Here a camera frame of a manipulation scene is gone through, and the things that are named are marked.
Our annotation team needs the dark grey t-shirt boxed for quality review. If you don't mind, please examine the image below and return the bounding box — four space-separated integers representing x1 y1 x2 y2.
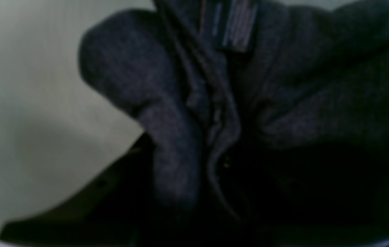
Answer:
78 0 389 247

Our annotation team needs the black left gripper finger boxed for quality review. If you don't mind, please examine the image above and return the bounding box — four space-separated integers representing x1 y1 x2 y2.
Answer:
0 133 154 247

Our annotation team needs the light green table cloth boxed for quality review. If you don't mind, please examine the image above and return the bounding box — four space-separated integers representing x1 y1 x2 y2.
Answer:
0 0 389 247

